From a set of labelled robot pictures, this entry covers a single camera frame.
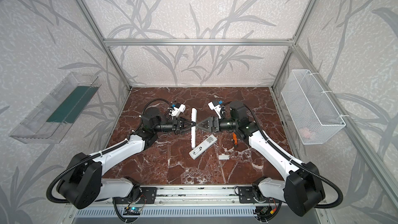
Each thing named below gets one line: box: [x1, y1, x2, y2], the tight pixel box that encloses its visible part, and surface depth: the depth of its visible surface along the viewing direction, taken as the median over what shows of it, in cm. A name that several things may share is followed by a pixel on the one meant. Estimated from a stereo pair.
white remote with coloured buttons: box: [190, 107, 198, 149], surface depth 69 cm
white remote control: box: [188, 133, 218, 161], surface depth 91 cm
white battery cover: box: [218, 155, 230, 161], surface depth 88 cm
